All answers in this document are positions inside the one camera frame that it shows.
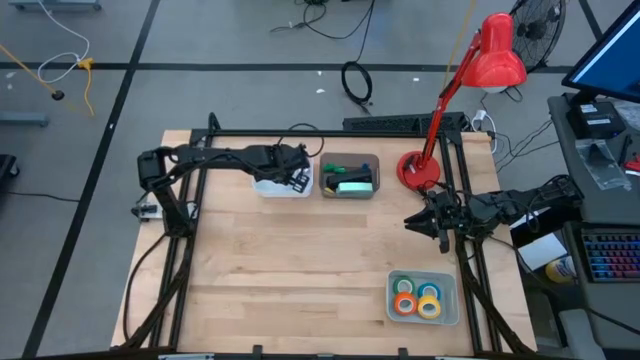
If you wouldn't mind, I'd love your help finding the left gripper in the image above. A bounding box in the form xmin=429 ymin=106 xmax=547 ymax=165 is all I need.
xmin=257 ymin=143 xmax=311 ymax=194

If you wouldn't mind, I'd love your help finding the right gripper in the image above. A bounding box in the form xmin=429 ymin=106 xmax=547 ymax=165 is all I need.
xmin=403 ymin=192 xmax=479 ymax=241

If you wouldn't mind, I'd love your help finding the black stapler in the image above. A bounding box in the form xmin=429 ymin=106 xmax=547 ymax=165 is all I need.
xmin=327 ymin=168 xmax=374 ymax=189

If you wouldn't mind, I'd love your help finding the blue tape roll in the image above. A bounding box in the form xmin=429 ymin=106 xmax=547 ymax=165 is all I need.
xmin=417 ymin=282 xmax=442 ymax=301

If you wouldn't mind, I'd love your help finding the green tape roll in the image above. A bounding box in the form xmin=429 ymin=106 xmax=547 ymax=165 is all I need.
xmin=392 ymin=275 xmax=416 ymax=297

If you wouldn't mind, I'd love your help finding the yellow tape roll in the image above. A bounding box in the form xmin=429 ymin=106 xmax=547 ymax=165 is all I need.
xmin=417 ymin=294 xmax=442 ymax=320

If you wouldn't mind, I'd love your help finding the small orange block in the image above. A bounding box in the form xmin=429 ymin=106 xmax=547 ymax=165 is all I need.
xmin=393 ymin=291 xmax=419 ymax=317

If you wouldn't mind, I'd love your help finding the white plastic bin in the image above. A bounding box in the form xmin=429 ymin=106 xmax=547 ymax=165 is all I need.
xmin=252 ymin=151 xmax=315 ymax=199

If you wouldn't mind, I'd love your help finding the grey translucent bin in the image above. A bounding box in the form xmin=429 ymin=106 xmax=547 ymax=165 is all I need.
xmin=318 ymin=152 xmax=381 ymax=200

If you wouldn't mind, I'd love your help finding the black perforated bar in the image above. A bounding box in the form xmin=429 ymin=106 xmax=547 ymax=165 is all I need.
xmin=342 ymin=112 xmax=466 ymax=135

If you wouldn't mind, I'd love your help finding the white box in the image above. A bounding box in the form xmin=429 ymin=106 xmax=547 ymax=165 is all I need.
xmin=509 ymin=214 xmax=569 ymax=273

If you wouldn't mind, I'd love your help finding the white power adapter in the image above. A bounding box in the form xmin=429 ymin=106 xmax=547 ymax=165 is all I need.
xmin=469 ymin=108 xmax=499 ymax=154

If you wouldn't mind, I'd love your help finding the yellow wipes tub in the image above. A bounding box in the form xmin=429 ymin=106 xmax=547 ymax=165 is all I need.
xmin=544 ymin=254 xmax=577 ymax=285

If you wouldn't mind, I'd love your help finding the silver clamp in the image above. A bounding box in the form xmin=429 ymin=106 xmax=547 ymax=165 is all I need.
xmin=130 ymin=202 xmax=166 ymax=222

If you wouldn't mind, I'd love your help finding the grey desk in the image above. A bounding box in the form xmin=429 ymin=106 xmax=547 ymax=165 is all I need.
xmin=547 ymin=92 xmax=640 ymax=360

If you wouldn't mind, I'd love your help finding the red desk lamp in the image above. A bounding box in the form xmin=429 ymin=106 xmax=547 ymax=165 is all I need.
xmin=396 ymin=12 xmax=529 ymax=192

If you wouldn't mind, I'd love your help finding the clear plastic bag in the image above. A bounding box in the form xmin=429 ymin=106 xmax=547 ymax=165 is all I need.
xmin=574 ymin=138 xmax=632 ymax=192

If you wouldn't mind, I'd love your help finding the backlit keyboard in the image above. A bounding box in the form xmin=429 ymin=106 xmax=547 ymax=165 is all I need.
xmin=582 ymin=230 xmax=640 ymax=284

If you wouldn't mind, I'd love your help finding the black mini computer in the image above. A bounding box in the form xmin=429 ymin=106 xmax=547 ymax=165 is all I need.
xmin=565 ymin=101 xmax=627 ymax=140

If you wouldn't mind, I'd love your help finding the black floor fan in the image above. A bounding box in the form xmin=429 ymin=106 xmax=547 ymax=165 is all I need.
xmin=509 ymin=0 xmax=569 ymax=75

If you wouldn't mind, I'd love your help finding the black computer monitor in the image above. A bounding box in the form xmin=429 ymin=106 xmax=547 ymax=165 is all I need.
xmin=560 ymin=0 xmax=640 ymax=105

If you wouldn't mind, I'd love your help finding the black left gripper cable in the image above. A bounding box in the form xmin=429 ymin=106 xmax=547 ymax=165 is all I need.
xmin=277 ymin=122 xmax=326 ymax=159

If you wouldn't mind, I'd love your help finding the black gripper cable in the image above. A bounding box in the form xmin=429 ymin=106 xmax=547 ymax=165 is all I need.
xmin=519 ymin=174 xmax=584 ymax=234
xmin=277 ymin=122 xmax=326 ymax=159

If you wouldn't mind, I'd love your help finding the black aluminium table frame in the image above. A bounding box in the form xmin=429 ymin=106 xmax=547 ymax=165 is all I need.
xmin=119 ymin=112 xmax=539 ymax=360

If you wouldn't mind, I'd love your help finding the black floor cable coil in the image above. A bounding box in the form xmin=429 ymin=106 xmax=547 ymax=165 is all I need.
xmin=269 ymin=0 xmax=377 ymax=114

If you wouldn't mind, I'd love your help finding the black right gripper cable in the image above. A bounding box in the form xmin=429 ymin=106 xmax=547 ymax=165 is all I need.
xmin=519 ymin=174 xmax=584 ymax=234

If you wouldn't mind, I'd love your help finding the yellow hanging cable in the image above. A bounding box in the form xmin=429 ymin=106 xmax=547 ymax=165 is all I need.
xmin=442 ymin=0 xmax=477 ymax=87

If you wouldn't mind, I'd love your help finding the yellow floor cable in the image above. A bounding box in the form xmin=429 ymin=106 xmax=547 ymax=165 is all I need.
xmin=0 ymin=42 xmax=96 ymax=119

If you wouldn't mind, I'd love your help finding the white floor cable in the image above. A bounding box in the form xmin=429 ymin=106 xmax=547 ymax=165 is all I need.
xmin=36 ymin=0 xmax=92 ymax=85

